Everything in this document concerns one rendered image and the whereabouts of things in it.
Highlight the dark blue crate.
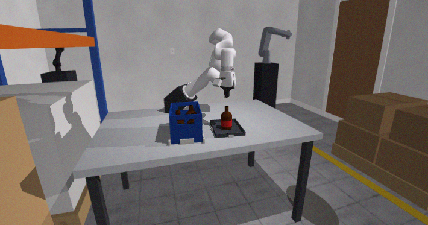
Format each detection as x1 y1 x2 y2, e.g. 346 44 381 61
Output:
169 101 203 144

